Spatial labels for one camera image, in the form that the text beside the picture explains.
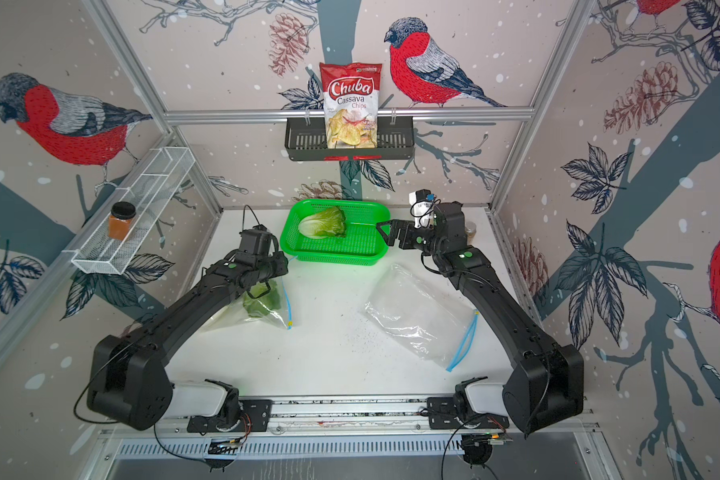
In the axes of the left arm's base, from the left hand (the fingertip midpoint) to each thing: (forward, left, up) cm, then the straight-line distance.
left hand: (288, 254), depth 86 cm
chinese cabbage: (+20, -8, -9) cm, 23 cm away
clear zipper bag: (-14, -45, -16) cm, 50 cm away
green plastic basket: (+17, -22, -17) cm, 32 cm away
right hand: (+1, -29, +13) cm, 32 cm away
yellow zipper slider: (-17, -2, -10) cm, 20 cm away
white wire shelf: (+14, +40, +14) cm, 45 cm away
